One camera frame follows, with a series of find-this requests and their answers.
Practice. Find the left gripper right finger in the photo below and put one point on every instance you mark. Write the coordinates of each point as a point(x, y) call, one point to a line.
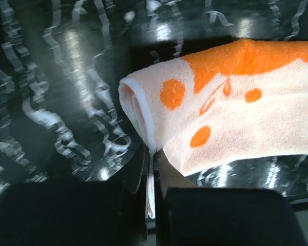
point(188, 215)

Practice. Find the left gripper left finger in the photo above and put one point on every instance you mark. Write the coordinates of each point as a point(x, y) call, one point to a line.
point(71, 212)

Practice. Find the orange patterned cloth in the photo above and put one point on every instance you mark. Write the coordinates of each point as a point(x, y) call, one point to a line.
point(243, 100)

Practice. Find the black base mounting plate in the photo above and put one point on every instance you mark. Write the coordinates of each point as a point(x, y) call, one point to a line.
point(298, 202)

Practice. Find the black marble pattern mat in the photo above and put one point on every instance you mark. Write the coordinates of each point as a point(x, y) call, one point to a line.
point(60, 66)

